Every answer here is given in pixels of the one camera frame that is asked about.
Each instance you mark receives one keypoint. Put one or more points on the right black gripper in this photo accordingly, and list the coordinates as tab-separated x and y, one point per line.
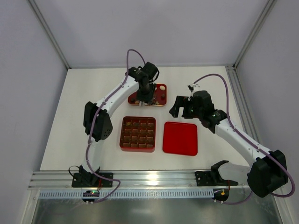
185	108

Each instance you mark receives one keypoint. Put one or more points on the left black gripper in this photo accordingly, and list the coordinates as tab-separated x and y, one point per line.
146	97

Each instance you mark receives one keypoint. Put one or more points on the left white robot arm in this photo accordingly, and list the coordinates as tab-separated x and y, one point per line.
98	125

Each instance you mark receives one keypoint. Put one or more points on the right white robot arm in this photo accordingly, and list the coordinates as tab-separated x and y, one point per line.
265	172

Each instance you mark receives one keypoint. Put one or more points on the red chocolate tray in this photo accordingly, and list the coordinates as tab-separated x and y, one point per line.
159	99

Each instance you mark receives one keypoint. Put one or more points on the cream oval chocolate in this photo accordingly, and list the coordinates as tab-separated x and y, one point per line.
161	87

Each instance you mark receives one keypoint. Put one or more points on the red square chocolate box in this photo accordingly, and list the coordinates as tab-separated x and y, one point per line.
138	134

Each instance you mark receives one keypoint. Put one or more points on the red box lid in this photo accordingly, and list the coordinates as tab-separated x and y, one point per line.
180	138

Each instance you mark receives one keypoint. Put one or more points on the slotted cable duct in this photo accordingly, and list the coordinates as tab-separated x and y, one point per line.
127	194

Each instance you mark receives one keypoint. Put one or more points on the aluminium front rail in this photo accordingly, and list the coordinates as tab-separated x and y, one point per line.
128	178

